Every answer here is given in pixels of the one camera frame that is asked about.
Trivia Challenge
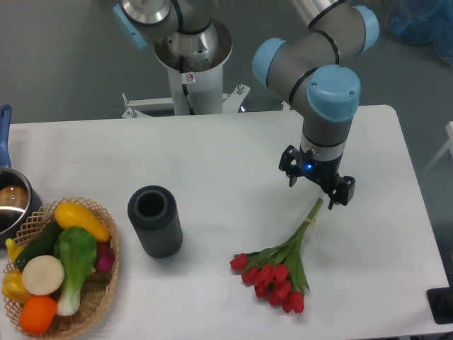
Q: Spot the dark green cucumber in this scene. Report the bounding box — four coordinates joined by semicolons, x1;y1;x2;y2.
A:
15;220;63;270

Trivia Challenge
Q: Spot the red tulip bouquet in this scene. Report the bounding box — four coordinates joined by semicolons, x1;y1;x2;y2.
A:
229;198;323;314

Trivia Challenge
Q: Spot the yellow banana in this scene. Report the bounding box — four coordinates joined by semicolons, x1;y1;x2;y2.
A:
5;238;24;263

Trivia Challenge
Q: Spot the yellow bell pepper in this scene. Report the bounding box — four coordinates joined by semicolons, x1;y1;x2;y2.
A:
2;269;32;305

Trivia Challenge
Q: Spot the orange fruit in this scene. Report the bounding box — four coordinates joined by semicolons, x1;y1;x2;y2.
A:
19;295;57;336

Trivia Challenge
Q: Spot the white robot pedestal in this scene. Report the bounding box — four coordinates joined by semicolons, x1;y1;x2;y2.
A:
122;18;251;118

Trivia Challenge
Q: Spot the green bok choy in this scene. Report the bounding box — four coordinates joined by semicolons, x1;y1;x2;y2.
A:
54;227;97;317

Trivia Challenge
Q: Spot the blue handled saucepan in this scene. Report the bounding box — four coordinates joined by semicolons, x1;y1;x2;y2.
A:
1;104;42;249

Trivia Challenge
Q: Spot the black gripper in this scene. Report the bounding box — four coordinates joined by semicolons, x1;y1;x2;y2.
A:
278;145;355;210

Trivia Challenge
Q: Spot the white furniture at right edge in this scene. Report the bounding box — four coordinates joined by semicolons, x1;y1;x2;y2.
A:
421;121;453;176

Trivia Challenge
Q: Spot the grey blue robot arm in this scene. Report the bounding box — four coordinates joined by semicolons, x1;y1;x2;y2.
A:
113;1;379;205

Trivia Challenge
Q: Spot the yellow squash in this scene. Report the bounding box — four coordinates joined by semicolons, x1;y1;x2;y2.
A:
54;202;110;243

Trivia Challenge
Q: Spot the woven wicker basket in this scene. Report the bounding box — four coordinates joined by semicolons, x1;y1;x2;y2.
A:
1;198;120;339

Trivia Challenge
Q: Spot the purple radish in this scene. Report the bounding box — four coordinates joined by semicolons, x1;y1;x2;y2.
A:
94;243;115;273

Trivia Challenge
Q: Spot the blue plastic bag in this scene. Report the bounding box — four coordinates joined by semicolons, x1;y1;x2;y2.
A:
385;1;452;67

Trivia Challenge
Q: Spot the black device at table edge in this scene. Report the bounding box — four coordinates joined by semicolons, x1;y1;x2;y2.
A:
426;287;452;324

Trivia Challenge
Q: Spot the brown bread in pot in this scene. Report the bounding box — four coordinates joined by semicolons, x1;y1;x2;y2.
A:
0;186;28;209

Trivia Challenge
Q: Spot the dark grey ribbed vase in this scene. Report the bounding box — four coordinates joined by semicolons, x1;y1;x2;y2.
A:
127;185;183;259

